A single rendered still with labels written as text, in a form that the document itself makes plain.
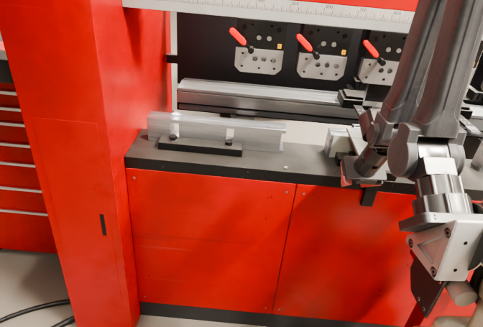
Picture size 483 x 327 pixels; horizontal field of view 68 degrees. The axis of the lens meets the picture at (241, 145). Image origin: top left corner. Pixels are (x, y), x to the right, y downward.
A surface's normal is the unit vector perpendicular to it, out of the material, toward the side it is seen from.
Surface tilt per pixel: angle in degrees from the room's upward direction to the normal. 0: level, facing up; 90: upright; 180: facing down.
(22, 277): 0
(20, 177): 90
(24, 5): 90
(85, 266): 90
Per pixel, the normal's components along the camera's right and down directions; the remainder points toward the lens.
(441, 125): 0.05, 0.36
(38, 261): 0.08, -0.86
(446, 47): -0.99, -0.03
